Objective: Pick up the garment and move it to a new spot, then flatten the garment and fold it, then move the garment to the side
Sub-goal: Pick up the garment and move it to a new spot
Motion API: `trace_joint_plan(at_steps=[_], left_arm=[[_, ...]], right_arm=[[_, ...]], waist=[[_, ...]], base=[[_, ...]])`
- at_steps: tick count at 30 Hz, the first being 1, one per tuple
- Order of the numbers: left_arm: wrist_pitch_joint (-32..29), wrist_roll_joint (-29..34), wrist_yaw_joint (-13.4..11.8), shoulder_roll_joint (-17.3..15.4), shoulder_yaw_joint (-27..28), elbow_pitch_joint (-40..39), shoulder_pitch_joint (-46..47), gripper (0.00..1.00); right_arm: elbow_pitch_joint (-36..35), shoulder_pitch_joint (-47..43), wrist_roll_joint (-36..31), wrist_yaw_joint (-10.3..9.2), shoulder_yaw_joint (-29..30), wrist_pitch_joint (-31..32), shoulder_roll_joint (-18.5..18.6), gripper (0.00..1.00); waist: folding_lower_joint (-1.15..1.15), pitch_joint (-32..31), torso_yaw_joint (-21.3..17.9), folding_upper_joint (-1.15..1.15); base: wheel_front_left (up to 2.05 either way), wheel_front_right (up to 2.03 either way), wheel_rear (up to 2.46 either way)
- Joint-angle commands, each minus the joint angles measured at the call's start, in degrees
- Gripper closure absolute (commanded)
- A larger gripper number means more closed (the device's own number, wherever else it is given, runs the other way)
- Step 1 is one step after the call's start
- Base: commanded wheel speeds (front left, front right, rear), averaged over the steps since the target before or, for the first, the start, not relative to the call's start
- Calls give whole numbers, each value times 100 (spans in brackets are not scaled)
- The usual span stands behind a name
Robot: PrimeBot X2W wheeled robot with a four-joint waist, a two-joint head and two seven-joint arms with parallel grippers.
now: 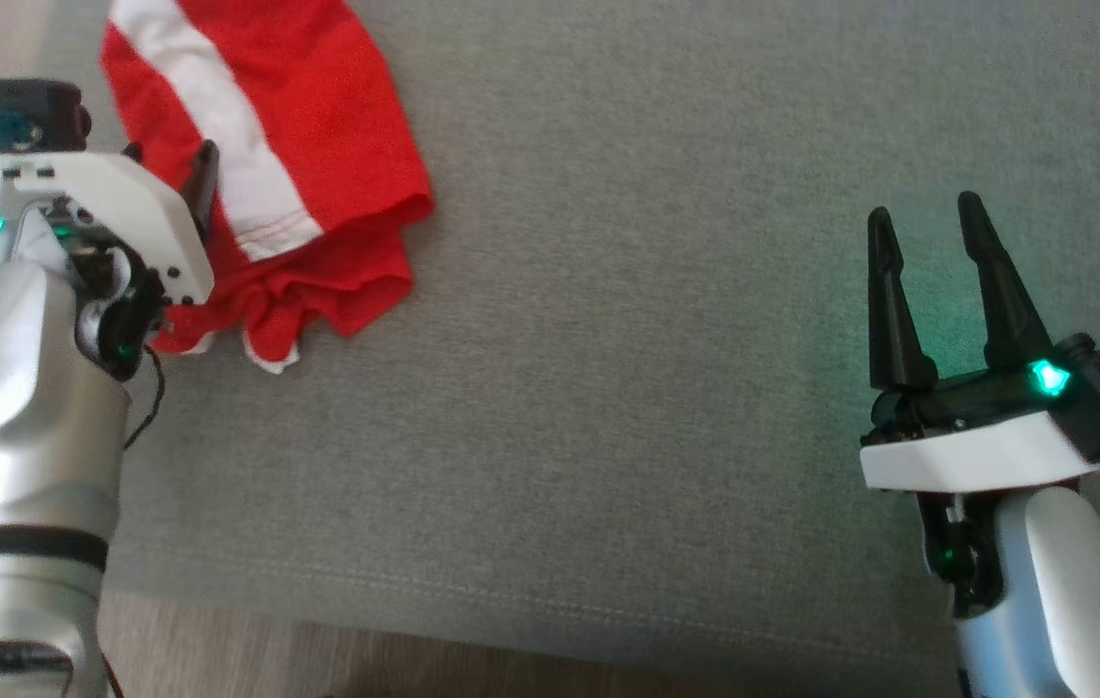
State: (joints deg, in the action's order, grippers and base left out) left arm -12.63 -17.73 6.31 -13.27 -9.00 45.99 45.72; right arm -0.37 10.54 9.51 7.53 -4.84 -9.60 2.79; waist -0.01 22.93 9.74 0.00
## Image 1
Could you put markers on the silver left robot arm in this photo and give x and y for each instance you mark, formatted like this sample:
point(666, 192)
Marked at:
point(16, 436)

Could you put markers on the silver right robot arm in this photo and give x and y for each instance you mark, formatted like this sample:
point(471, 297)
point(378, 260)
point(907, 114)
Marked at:
point(1073, 601)

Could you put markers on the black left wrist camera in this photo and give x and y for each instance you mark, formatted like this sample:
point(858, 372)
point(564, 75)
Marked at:
point(36, 107)

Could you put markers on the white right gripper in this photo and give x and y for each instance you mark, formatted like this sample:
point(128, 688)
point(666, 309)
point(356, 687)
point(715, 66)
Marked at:
point(976, 456)

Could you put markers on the grey sofa seat cushion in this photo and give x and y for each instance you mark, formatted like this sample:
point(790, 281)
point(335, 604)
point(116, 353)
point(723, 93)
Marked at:
point(608, 339)

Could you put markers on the red shorts white stripe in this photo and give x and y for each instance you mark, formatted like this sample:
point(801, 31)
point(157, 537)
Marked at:
point(317, 116)

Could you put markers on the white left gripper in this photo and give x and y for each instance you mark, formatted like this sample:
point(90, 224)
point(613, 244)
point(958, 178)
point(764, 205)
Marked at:
point(123, 194)

